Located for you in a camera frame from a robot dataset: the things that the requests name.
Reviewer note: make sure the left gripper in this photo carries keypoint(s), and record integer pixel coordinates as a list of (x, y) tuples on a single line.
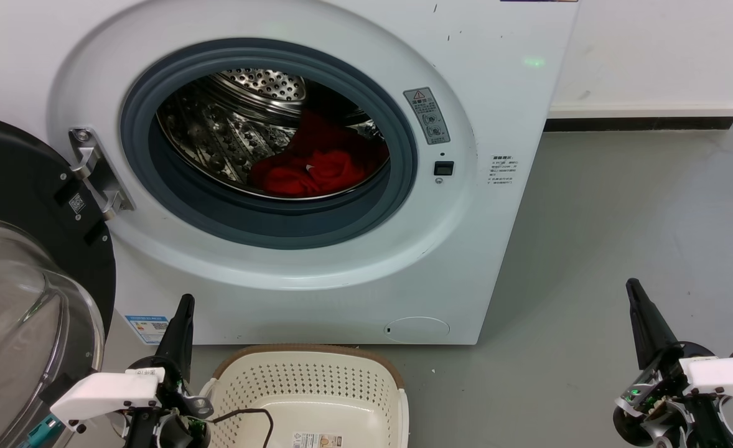
[(180, 426)]

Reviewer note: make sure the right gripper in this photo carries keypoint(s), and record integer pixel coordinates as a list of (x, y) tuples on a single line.
[(665, 404)]

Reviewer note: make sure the red cloth garment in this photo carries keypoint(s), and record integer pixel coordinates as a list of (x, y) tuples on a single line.
[(317, 168)]

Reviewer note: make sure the cream perforated laundry basket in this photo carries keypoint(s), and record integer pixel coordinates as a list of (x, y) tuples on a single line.
[(310, 379)]

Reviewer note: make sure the printed paper label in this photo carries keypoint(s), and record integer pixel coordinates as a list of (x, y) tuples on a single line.
[(317, 441)]

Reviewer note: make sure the stainless steel washing machine drum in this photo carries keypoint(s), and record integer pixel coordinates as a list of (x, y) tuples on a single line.
[(217, 137)]

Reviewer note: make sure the black washer door with glass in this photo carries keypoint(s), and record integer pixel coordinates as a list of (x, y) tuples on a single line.
[(18, 174)]

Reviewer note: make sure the blue energy label sticker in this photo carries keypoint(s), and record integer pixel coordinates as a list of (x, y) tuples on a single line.
[(147, 328)]

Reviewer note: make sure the grey rubber door gasket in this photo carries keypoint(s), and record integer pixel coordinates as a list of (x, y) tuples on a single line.
[(267, 227)]

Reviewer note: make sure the white front-load washing machine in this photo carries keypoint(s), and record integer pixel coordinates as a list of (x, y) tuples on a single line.
[(497, 249)]

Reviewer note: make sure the white QR code sticker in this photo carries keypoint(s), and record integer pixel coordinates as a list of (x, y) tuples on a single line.
[(77, 203)]

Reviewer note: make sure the silver metal door hinge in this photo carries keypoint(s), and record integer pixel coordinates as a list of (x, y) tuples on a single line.
[(96, 171)]

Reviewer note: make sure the small printed text label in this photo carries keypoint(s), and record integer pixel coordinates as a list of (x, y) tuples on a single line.
[(503, 171)]

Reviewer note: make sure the round white filter cover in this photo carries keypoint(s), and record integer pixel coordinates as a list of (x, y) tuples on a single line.
[(416, 330)]

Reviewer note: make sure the black door latch socket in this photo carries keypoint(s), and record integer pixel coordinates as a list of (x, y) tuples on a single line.
[(443, 168)]

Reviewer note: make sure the grey warning sticker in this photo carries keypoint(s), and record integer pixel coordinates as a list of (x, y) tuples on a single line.
[(427, 115)]

